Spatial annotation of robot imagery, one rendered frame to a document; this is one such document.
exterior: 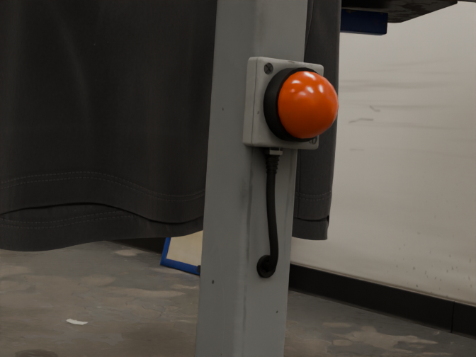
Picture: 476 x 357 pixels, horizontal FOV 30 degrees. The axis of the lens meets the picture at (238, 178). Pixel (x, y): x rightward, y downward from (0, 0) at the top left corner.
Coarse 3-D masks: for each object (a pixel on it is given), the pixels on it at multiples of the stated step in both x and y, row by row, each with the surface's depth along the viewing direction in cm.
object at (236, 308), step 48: (240, 0) 51; (288, 0) 51; (240, 48) 51; (288, 48) 52; (240, 96) 51; (240, 144) 51; (288, 144) 51; (240, 192) 51; (288, 192) 53; (240, 240) 51; (288, 240) 53; (240, 288) 51; (240, 336) 51
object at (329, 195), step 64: (0, 0) 70; (64, 0) 75; (128, 0) 78; (192, 0) 83; (320, 0) 92; (0, 64) 71; (64, 64) 75; (128, 64) 78; (192, 64) 84; (320, 64) 92; (0, 128) 72; (64, 128) 76; (128, 128) 79; (192, 128) 84; (0, 192) 72; (64, 192) 77; (128, 192) 79; (192, 192) 85; (320, 192) 93
